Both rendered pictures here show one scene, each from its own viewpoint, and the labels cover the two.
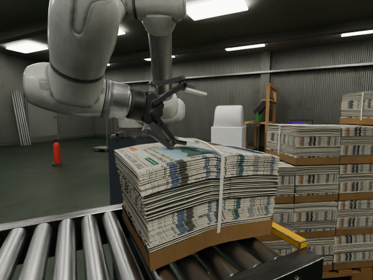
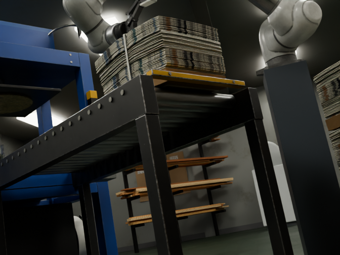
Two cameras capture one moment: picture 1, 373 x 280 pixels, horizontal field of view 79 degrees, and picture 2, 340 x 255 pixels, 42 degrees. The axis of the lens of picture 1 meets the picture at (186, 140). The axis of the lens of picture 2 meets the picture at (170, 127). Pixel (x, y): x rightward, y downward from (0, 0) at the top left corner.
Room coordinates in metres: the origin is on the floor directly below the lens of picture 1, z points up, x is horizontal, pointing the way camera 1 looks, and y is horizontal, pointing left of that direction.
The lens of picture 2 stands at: (0.21, -1.49, 0.36)
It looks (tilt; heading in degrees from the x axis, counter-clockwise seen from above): 13 degrees up; 73
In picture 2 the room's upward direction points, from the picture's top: 10 degrees counter-clockwise
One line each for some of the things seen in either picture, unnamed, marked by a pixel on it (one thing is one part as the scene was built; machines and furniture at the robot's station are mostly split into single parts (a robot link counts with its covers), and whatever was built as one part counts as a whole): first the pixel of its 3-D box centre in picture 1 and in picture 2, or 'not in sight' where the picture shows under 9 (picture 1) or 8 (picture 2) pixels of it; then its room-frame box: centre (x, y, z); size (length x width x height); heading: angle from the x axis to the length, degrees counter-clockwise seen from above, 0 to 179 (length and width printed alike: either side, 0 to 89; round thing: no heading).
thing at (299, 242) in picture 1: (245, 211); (200, 79); (0.73, -0.20, 0.81); 0.43 x 0.03 x 0.02; 27
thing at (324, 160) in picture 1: (298, 155); not in sight; (1.52, -0.76, 0.86); 0.38 x 0.29 x 0.04; 7
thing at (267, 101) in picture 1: (252, 118); not in sight; (7.65, -2.21, 1.03); 1.58 x 1.41 x 2.05; 154
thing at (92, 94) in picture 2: not in sight; (95, 125); (0.54, 1.18, 1.05); 0.05 x 0.05 x 0.45; 27
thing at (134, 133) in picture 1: (129, 132); (278, 67); (1.37, 0.34, 1.03); 0.22 x 0.18 x 0.06; 154
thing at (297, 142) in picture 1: (299, 143); not in sight; (1.52, -0.76, 0.95); 0.38 x 0.29 x 0.23; 7
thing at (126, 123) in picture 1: (132, 109); (277, 39); (1.38, 0.32, 1.17); 0.18 x 0.16 x 0.22; 93
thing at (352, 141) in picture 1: (338, 141); not in sight; (1.56, -1.05, 0.95); 0.38 x 0.29 x 0.23; 6
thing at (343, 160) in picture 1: (338, 154); not in sight; (1.56, -1.05, 0.86); 0.38 x 0.29 x 0.04; 6
